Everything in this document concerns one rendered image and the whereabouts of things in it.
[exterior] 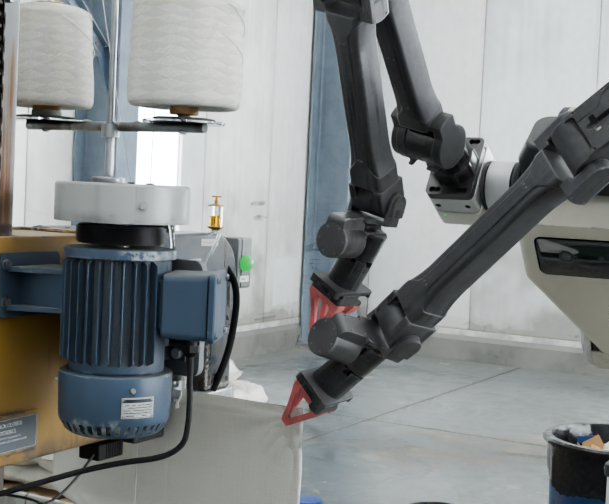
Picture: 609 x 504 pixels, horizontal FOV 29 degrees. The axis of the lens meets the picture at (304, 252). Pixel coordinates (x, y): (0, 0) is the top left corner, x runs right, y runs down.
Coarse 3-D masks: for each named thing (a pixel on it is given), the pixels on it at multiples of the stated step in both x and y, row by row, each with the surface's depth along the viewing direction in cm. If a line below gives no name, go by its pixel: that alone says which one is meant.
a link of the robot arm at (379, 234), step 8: (368, 224) 187; (376, 224) 189; (368, 232) 185; (376, 232) 187; (384, 232) 189; (368, 240) 187; (376, 240) 187; (384, 240) 188; (368, 248) 187; (376, 248) 188; (360, 256) 188; (368, 256) 188; (376, 256) 189
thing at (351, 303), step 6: (330, 300) 189; (336, 300) 188; (342, 300) 188; (348, 300) 190; (354, 300) 191; (324, 306) 196; (348, 306) 193; (354, 306) 193; (324, 312) 196; (342, 312) 194; (348, 312) 193
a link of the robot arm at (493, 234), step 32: (544, 160) 153; (512, 192) 156; (544, 192) 153; (576, 192) 150; (480, 224) 160; (512, 224) 157; (448, 256) 163; (480, 256) 160; (416, 288) 167; (448, 288) 164; (384, 320) 170; (416, 320) 166
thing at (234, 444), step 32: (192, 416) 189; (224, 416) 186; (256, 416) 184; (128, 448) 196; (160, 448) 193; (192, 448) 189; (224, 448) 187; (256, 448) 184; (288, 448) 181; (64, 480) 203; (96, 480) 199; (128, 480) 196; (160, 480) 193; (192, 480) 190; (224, 480) 187; (256, 480) 184; (288, 480) 181
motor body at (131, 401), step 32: (96, 256) 148; (128, 256) 148; (160, 256) 151; (96, 288) 150; (128, 288) 150; (64, 320) 152; (96, 320) 150; (128, 320) 150; (64, 352) 152; (96, 352) 149; (128, 352) 150; (160, 352) 154; (64, 384) 152; (96, 384) 149; (128, 384) 149; (160, 384) 152; (64, 416) 152; (96, 416) 149; (128, 416) 149; (160, 416) 153
